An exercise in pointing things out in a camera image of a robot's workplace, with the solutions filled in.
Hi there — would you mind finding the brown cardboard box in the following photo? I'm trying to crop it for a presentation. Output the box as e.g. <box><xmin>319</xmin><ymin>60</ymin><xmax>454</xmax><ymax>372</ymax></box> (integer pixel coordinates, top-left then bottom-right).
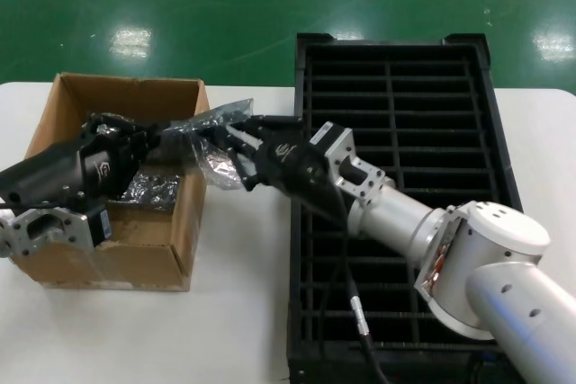
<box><xmin>8</xmin><ymin>71</ymin><xmax>212</xmax><ymax>291</ymax></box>

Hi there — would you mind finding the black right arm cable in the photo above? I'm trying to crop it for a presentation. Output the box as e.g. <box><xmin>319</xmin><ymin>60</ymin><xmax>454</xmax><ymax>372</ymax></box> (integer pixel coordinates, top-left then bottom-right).
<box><xmin>314</xmin><ymin>194</ymin><xmax>393</xmax><ymax>384</ymax></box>

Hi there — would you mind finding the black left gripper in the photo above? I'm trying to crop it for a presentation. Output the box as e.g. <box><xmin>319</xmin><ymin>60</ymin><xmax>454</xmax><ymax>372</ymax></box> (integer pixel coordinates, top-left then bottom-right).
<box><xmin>0</xmin><ymin>112</ymin><xmax>166</xmax><ymax>206</ymax></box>

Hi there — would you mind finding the black slotted plastic container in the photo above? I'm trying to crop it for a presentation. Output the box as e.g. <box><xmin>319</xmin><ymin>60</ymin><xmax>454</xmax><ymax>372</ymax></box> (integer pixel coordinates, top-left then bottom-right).
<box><xmin>287</xmin><ymin>31</ymin><xmax>530</xmax><ymax>384</ymax></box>

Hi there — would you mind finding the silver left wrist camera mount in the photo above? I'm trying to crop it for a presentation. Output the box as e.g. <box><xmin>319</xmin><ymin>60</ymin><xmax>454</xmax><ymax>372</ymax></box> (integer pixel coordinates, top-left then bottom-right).
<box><xmin>6</xmin><ymin>203</ymin><xmax>113</xmax><ymax>262</ymax></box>

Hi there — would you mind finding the shiny antistatic bag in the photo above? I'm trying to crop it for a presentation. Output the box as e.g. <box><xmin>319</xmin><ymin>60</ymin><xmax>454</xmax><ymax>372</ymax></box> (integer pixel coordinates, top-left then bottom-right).
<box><xmin>120</xmin><ymin>163</ymin><xmax>182</xmax><ymax>213</ymax></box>
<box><xmin>160</xmin><ymin>96</ymin><xmax>258</xmax><ymax>192</ymax></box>

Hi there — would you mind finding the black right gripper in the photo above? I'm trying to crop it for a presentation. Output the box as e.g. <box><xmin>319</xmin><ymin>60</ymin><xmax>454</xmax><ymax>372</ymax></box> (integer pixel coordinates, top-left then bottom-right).
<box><xmin>227</xmin><ymin>114</ymin><xmax>347</xmax><ymax>227</ymax></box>

